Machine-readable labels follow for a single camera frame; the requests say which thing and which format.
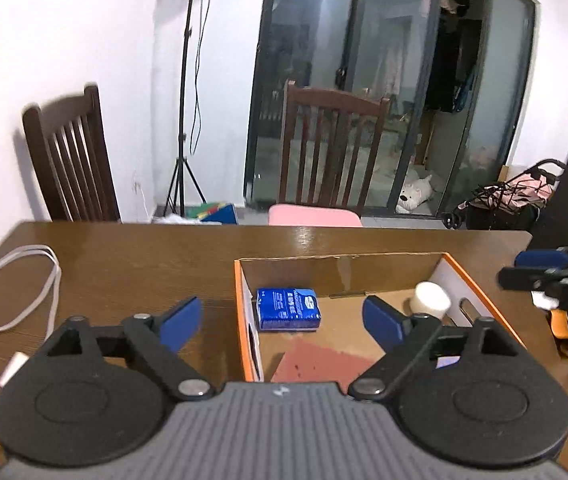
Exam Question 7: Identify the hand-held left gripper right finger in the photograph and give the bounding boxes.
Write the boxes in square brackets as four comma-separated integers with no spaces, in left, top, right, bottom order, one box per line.
[348,296,524,402]

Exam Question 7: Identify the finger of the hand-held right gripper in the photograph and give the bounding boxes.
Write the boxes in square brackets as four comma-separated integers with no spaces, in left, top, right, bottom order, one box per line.
[514,242,568,268]
[499,260,568,290]

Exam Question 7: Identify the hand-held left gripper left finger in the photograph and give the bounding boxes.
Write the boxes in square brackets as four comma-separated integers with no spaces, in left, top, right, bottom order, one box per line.
[41,296,215,402]

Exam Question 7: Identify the white round jar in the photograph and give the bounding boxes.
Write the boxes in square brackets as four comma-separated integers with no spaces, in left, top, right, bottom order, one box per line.
[410,281,451,319]

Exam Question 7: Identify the red and orange cardboard box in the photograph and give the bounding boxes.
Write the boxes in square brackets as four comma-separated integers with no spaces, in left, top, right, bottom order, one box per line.
[233,252,528,384]

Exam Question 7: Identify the red paper sheet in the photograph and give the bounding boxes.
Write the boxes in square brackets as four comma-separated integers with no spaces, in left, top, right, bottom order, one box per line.
[269,337,389,385]

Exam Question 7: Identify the blue tissue pack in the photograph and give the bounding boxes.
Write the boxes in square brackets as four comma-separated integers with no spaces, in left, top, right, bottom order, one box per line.
[255,287,323,332]

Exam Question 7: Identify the black and pink stroller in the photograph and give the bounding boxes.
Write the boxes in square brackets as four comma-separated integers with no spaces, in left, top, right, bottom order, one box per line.
[441,158,568,231]

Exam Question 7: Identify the white plastic bag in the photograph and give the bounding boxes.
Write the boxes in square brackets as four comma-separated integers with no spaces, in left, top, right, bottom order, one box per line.
[151,213,200,225]

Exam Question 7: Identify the colourful foam toy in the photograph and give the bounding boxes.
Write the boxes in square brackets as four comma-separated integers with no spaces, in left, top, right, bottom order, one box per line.
[183,202,239,225]

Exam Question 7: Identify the pink seat cushion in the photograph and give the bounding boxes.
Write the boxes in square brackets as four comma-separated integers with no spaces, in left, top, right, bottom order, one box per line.
[267,203,364,228]

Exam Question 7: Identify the white plush dog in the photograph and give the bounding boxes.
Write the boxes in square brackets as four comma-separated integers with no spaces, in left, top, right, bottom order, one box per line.
[394,173,435,215]

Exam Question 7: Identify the white charger block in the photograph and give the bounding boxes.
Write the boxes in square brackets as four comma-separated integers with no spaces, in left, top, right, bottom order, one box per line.
[0,352,28,389]

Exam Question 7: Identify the black studio light on stand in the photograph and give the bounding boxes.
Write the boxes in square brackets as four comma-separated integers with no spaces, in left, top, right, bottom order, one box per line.
[162,0,245,219]

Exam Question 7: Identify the dark wooden slatted chair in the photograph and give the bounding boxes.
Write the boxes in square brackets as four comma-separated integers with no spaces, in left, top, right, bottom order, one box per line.
[22,84,123,224]
[279,79,393,219]

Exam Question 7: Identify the hanging clothes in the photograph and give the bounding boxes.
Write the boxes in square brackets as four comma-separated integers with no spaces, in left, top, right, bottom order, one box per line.
[423,0,485,112]

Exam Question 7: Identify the dark-framed sliding glass door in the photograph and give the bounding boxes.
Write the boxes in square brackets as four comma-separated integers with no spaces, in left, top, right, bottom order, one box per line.
[243,0,538,219]

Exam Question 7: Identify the orange strap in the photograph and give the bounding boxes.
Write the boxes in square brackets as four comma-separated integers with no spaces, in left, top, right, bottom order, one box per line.
[548,307,568,361]

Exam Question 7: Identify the white charging cable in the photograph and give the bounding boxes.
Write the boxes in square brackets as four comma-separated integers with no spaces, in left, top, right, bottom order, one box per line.
[0,244,63,334]

